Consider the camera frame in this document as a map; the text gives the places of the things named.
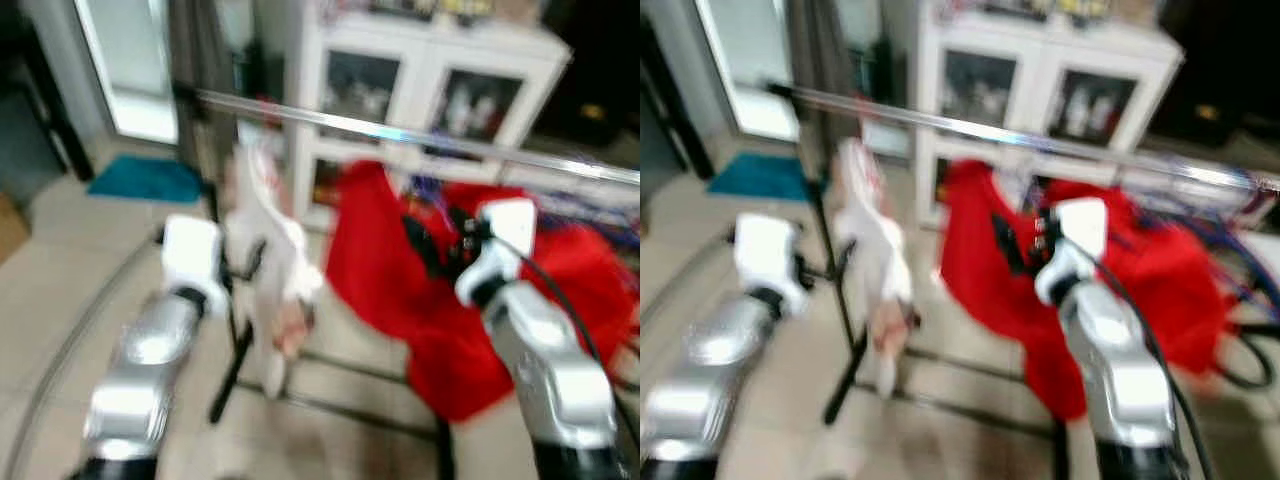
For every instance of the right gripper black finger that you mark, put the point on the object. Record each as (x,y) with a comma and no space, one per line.
(1012,245)
(425,248)

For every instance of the small white garment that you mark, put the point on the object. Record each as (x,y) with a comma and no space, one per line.
(265,230)
(880,250)

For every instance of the white glass-door cabinet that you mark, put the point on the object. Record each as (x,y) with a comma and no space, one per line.
(400,60)
(1030,60)

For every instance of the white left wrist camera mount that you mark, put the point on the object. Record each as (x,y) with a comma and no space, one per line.
(190,255)
(765,255)

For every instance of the black television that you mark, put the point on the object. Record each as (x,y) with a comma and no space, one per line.
(600,50)
(1230,60)

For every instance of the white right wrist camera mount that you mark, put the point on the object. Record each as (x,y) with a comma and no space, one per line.
(505,235)
(1080,230)

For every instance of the metal clothes rack black frame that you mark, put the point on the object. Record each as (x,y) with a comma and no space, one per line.
(400,133)
(1000,128)

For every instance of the brown cardboard box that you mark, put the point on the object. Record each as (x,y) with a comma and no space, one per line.
(10,225)

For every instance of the teal floor mat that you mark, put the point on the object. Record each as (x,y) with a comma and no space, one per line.
(145,180)
(760,178)

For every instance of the grey curtain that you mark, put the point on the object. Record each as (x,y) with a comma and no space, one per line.
(825,50)
(200,50)

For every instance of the glass door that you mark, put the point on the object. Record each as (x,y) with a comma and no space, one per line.
(130,60)
(745,60)

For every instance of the red shirt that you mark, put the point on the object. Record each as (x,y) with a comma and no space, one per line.
(980,260)
(400,290)

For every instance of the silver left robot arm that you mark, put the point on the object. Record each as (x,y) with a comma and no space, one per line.
(720,345)
(150,345)

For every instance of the blue plastic hanger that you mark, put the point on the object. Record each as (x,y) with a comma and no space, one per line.
(590,205)
(1230,230)

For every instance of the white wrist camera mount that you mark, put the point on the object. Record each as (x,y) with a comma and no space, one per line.
(765,255)
(1080,230)
(190,255)
(505,235)

